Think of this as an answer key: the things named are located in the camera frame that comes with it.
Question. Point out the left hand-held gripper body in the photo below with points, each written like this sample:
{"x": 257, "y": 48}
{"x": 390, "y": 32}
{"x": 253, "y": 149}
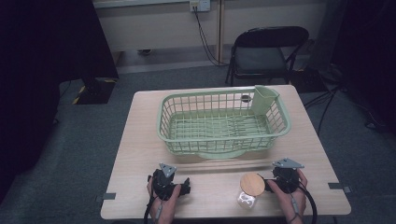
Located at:
{"x": 162, "y": 183}

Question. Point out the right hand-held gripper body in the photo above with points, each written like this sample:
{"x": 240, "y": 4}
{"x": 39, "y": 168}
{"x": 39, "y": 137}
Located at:
{"x": 286, "y": 179}

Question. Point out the glass jar with wooden lid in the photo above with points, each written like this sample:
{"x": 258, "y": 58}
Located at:
{"x": 250, "y": 189}

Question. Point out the person's right hand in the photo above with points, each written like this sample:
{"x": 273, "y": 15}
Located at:
{"x": 288, "y": 202}

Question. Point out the person's left hand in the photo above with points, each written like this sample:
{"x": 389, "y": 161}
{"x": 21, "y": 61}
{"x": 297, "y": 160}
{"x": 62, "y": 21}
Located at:
{"x": 168, "y": 207}

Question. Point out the grey tape piece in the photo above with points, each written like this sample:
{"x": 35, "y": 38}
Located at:
{"x": 109, "y": 196}
{"x": 339, "y": 187}

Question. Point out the green plastic basket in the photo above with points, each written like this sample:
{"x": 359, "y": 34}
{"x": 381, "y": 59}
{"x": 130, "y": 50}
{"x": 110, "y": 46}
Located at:
{"x": 218, "y": 130}

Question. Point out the green plastic cutlery holder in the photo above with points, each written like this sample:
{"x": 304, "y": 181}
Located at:
{"x": 263, "y": 101}

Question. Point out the dark table grommet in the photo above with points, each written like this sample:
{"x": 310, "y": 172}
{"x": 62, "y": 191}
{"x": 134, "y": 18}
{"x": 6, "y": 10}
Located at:
{"x": 246, "y": 98}

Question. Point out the black stand base yellow stripes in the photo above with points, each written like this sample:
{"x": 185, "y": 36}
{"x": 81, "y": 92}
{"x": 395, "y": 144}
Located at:
{"x": 95, "y": 90}

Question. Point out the black folding chair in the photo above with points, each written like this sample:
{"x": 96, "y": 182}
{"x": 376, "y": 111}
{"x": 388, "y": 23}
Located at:
{"x": 264, "y": 56}

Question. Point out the dark curtain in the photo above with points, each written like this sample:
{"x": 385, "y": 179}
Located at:
{"x": 367, "y": 62}

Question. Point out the black curtain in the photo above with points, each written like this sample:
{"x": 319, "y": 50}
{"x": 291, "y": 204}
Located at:
{"x": 46, "y": 77}

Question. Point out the white wall socket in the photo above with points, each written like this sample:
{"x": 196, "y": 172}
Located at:
{"x": 200, "y": 5}

